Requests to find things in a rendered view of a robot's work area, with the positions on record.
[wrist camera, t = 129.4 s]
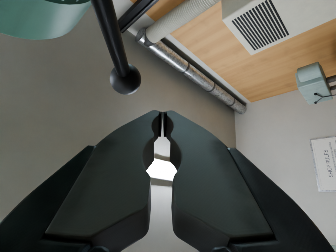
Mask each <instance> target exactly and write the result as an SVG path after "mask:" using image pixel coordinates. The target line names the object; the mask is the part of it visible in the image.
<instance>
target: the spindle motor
mask: <svg viewBox="0 0 336 252"><path fill-rule="evenodd" d="M91 5H92V3H91V0H0V33H2V34H4V35H8V36H12V37H15V38H21V39H27V40H50V39H56V38H59V37H62V36H64V35H66V34H68V33H69V32H70V31H71V30H73V29H74V27H75V26H76V25H77V24H78V22H79V21H80V20H81V18H82V17H83V16H84V14H85V13H86V12H87V10H88V9H89V8H90V6H91Z"/></svg>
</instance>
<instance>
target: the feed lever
mask: <svg viewBox="0 0 336 252"><path fill-rule="evenodd" d="M90 1H91V4H92V7H93V10H94V12H95V15H96V18H97V20H98V23H99V26H100V29H101V31H102V34H103V37H104V40H105V42H106V45H107V48H108V50H109V53H110V56H111V59H112V61H113V64H114V68H113V70H112V71H111V74H110V83H111V86H112V87H113V89H114V90H115V91H116V92H118V93H119V94H122V95H131V94H133V93H135V92H136V91H137V90H138V89H139V88H140V86H141V82H142V77H141V74H140V72H139V70H138V69H137V68H136V67H135V66H133V65H132V64H129V63H128V59H127V55H126V51H125V47H124V43H123V39H122V35H121V31H120V27H119V23H118V19H117V15H116V11H115V7H114V3H113V0H90Z"/></svg>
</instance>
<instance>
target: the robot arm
mask: <svg viewBox="0 0 336 252"><path fill-rule="evenodd" d="M162 126H163V132H164V137H166V138H167V139H168V140H169V142H170V162H171V164H172V165H173V166H174V167H175V169H176V171H177V172H176V174H175V175H174V177H173V186H172V202H171V211H172V226H173V231H174V233H175V235H176V236H177V237H178V238H179V239H181V240H182V241H184V242H185V243H187V244H188V245H190V246H192V247H193V248H195V249H196V250H198V251H199V252H335V250H334V249H333V247H332V246H331V244H330V243H329V242H328V240H327V239H326V238H325V236H324V235H323V233H322V232H321V231H320V230H319V228H318V227H317V226H316V225H315V223H314V222H313V221H312V220H311V219H310V217H309V216H308V215H307V214H306V213H305V212H304V211H303V210H302V209H301V207H300V206H299V205H298V204H297V203H296V202H295V201H294V200H293V199H292V198H291V197H290V196H289V195H288V194H286V193H285V192H284V191H283V190H282V189H281V188H280V187H279V186H278V185H276V184H275V183H274V182H273V181H272V180H271V179H270V178H269V177H268V176H266V175H265V174H264V173H263V172H262V171H261V170H260V169H259V168H257V167H256V166H255V165H254V164H253V163H252V162H251V161H250V160H249V159H247V158H246V157H245V156H244V155H243V154H242V153H241V152H240V151H238V150H237V149H236V148H228V147H227V146H226V145H225V144H224V143H223V142H222V141H220V140H219V139H218V138H217V137H216V136H214V135H213V134H212V133H211V132H209V131H208V130H206V129H205V128H203V127H201V126H200V125H198V124H196V123H194V122H193V121H191V120H189V119H187V118H186V117H184V116H182V115H180V114H178V113H177V112H175V111H172V110H170V111H166V112H160V111H157V110H152V111H150V112H148V113H146V114H145V115H143V116H141V117H139V118H137V119H135V120H133V121H131V122H129V123H127V124H125V125H123V126H121V127H120V128H118V129H116V130H115V131H113V132H112V133H111V134H109V135H108V136H107V137H105V138H104V139H103V140H102V141H101V142H99V143H98V144H97V145H96V146H90V145H88V146H87V147H86V148H85V149H83V150H82V151H81V152H80V153H79V154H77V155H76V156H75V157H74V158H73V159H71V160H70V161H69V162H68V163H66V164H65V165H64V166H63V167H62V168H60V169H59V170H58V171H57V172H56V173H54V174H53V175H52V176H51V177H49V178H48V179H47V180H46V181H45V182H43V183H42V184H41V185H40V186H39V187H37V188H36V189H35V190H34V191H33V192H31V193H30V194H29V195H28V196H27V197H26V198H25V199H24V200H23V201H21V202H20V203H19V204H18V205H17V206H16V207H15V208H14V209H13V210H12V211H11V212H10V213H9V214H8V215H7V217H6V218H5V219H4V220H3V221H2V222H1V223H0V252H121V251H123V250H125V249H126V248H128V247H130V246H131V245H133V244H134V243H136V242H138V241H139V240H141V239H143V238H144V237H145V236H146V235H147V233H148V231H149V228H150V219H151V209H152V198H151V176H150V175H149V173H148V172H147V170H148V169H149V167H150V166H151V165H152V164H153V163H154V161H155V141H156V140H157V139H158V138H159V137H162Z"/></svg>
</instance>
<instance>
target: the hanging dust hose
mask: <svg viewBox="0 0 336 252"><path fill-rule="evenodd" d="M220 1H222V0H185V1H184V2H183V3H181V4H180V5H178V6H177V7H175V8H174V9H172V10H171V11H170V12H168V13H167V14H166V15H164V16H163V17H162V18H160V19H159V20H158V21H156V22H155V23H154V24H152V25H151V26H150V27H149V28H147V29H146V36H147V38H148V39H149V41H150V42H152V43H154V44H156V43H157V42H159V41H160V40H162V39H163V38H165V37H166V36H168V35H169V34H171V33H172V32H174V31H175V30H177V29H179V28H180V27H182V26H184V25H185V24H187V23H189V22H190V21H192V20H193V19H195V18H197V17H198V16H199V15H201V14H203V13H204V12H206V11H207V10H208V9H210V8H212V7H213V6H214V5H216V4H217V3H218V2H220Z"/></svg>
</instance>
